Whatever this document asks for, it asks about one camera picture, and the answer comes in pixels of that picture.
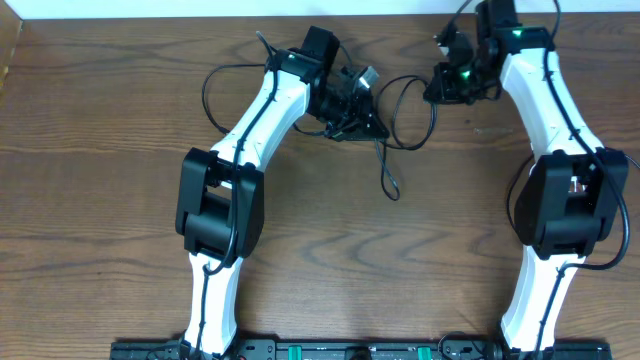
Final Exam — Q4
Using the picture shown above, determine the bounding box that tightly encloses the wooden side panel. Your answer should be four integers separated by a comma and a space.
0, 0, 23, 87

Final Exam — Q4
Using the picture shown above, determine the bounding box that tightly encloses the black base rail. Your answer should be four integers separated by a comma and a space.
108, 335, 613, 360

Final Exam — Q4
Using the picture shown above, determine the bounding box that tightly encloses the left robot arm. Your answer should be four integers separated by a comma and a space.
175, 26, 390, 359

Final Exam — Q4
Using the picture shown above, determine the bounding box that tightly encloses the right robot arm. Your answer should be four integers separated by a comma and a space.
424, 0, 630, 359

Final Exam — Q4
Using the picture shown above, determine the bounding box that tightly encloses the thin black cable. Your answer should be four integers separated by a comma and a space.
200, 62, 439, 203

